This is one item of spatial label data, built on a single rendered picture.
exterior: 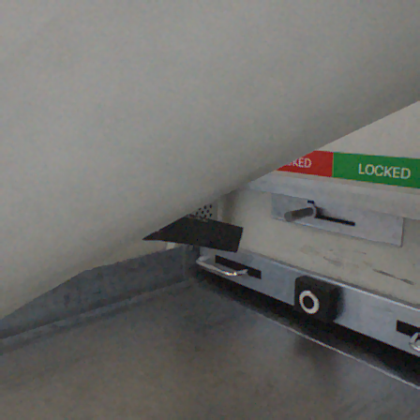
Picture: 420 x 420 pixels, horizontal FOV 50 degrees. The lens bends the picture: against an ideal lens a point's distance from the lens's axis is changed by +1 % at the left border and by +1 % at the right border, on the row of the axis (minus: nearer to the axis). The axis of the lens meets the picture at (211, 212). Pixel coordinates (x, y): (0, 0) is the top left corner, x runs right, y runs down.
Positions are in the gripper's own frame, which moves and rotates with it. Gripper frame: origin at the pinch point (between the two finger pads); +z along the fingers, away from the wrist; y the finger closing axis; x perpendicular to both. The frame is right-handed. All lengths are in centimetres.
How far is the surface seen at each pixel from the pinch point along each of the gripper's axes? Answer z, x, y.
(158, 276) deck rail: 16.1, -11.0, -27.6
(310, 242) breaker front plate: 22.4, 1.7, -3.0
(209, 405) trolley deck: 3.4, -18.1, 2.6
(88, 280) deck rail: 2.8, -13.0, -27.5
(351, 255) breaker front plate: 22.5, 1.4, 3.6
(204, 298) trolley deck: 20.1, -12.1, -19.0
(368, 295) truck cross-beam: 22.9, -3.1, 7.3
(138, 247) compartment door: 17.1, -8.0, -37.2
